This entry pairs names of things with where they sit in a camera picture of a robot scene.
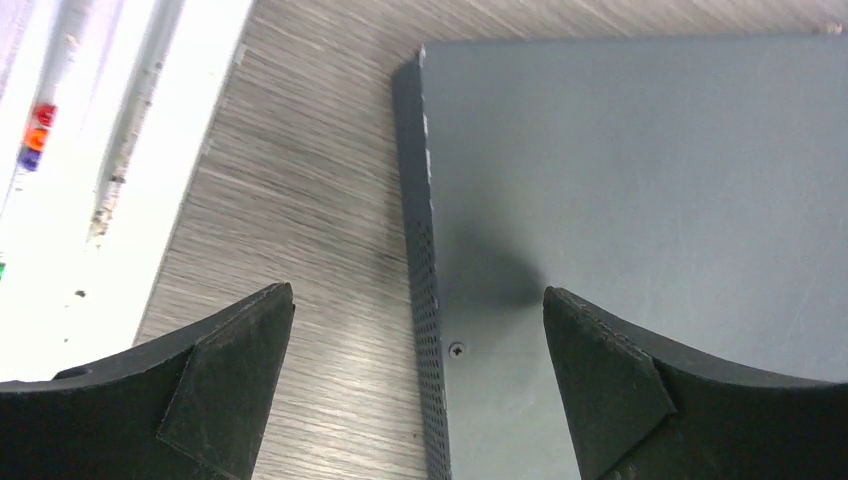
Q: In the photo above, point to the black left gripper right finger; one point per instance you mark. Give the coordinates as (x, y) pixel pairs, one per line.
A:
(642, 406)

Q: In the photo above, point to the dark network switch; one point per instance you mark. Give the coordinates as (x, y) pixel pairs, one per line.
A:
(693, 186)

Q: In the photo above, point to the coloured markers on frame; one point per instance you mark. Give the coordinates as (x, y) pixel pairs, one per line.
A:
(35, 136)

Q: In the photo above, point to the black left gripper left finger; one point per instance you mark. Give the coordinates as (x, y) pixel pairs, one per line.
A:
(191, 404)

